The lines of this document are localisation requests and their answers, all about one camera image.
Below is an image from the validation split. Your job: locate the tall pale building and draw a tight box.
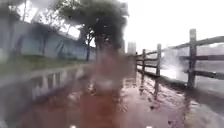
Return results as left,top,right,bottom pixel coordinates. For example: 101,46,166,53
127,41,137,56

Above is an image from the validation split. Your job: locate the row of trees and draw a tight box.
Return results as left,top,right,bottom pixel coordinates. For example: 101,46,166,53
13,0,129,63

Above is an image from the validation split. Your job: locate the wet red path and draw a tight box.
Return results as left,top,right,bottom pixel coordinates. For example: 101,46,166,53
13,56,224,128

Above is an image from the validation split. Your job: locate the grey water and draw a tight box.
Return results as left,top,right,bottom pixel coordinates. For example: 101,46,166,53
137,46,224,96

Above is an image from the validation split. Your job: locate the dark kerb under fence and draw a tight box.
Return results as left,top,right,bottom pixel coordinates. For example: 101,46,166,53
144,69,224,111

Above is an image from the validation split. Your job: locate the wooden rail fence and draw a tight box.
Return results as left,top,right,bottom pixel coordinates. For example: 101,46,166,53
134,28,224,90

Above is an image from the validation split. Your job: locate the blue-grey wall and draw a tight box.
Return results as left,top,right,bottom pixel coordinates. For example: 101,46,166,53
0,6,98,63

